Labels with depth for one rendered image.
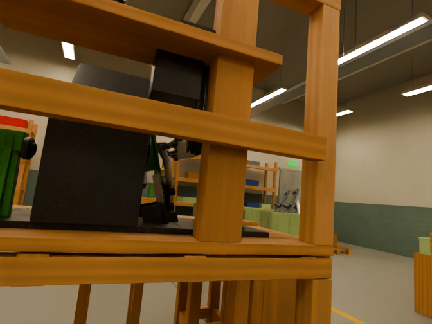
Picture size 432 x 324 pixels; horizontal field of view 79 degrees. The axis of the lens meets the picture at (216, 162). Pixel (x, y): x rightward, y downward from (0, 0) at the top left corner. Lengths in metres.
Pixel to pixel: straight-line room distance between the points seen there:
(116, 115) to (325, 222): 0.81
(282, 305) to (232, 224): 1.11
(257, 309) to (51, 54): 6.70
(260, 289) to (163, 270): 1.07
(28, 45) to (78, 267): 6.86
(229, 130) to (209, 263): 0.42
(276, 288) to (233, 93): 1.31
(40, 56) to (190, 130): 6.68
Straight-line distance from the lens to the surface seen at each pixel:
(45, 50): 7.39
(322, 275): 1.10
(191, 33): 0.91
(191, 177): 6.57
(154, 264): 0.82
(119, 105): 0.77
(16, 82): 0.81
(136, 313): 1.73
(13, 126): 6.33
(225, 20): 1.03
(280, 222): 1.81
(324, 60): 1.21
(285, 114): 9.14
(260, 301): 1.84
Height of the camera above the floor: 1.02
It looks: 8 degrees up
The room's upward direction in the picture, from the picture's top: 5 degrees clockwise
